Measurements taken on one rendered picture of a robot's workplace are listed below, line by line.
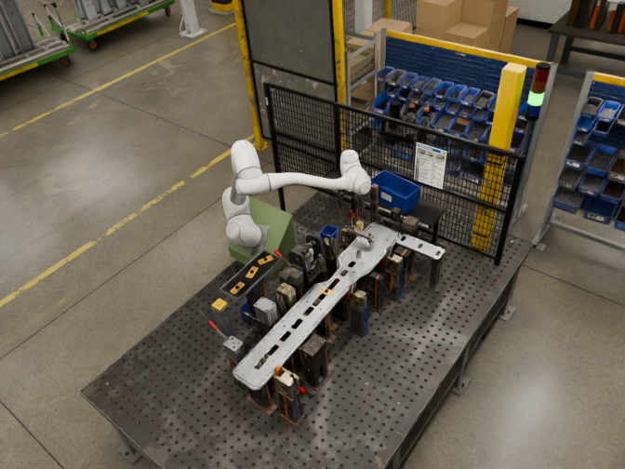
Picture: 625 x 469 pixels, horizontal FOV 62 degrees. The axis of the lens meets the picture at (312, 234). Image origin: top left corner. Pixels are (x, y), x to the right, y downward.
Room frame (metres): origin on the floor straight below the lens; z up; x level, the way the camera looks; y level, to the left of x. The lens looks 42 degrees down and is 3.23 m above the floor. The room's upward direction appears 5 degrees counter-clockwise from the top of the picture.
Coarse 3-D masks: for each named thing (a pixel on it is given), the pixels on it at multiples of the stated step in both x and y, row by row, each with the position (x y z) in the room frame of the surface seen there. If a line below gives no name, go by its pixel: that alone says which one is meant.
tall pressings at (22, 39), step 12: (0, 0) 8.03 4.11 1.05; (12, 0) 8.17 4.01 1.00; (0, 12) 8.22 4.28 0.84; (12, 12) 8.32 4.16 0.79; (0, 24) 7.93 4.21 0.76; (12, 24) 8.06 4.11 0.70; (24, 24) 8.13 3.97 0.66; (0, 36) 7.87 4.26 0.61; (12, 36) 8.21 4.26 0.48; (24, 36) 8.11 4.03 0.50; (0, 48) 7.82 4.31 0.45; (12, 48) 7.90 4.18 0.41; (24, 48) 8.05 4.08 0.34
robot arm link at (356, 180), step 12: (360, 168) 2.34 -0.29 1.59; (276, 180) 2.32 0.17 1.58; (288, 180) 2.33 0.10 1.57; (300, 180) 2.32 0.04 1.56; (312, 180) 2.31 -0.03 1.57; (324, 180) 2.29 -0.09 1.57; (336, 180) 2.29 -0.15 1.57; (348, 180) 2.27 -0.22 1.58; (360, 180) 2.25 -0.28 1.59; (360, 192) 2.21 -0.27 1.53
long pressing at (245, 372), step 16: (384, 240) 2.39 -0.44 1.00; (352, 256) 2.27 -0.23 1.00; (368, 256) 2.26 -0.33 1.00; (336, 272) 2.15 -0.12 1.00; (352, 272) 2.14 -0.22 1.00; (368, 272) 2.13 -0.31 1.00; (336, 288) 2.02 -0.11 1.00; (304, 304) 1.93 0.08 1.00; (320, 304) 1.92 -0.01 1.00; (288, 320) 1.83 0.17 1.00; (304, 320) 1.82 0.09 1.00; (320, 320) 1.81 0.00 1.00; (272, 336) 1.73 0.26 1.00; (304, 336) 1.71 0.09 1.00; (256, 352) 1.64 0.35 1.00; (288, 352) 1.62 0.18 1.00; (240, 368) 1.54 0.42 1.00; (272, 368) 1.53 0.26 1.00; (256, 384) 1.45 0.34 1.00
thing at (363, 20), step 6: (360, 0) 6.66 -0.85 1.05; (366, 0) 6.64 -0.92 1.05; (360, 6) 6.66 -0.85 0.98; (366, 6) 6.64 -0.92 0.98; (360, 12) 6.66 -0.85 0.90; (366, 12) 6.64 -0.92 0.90; (360, 18) 6.66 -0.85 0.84; (366, 18) 6.64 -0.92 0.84; (360, 24) 6.66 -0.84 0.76; (366, 24) 6.64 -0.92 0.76; (360, 30) 6.66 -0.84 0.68; (360, 84) 6.55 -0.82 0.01
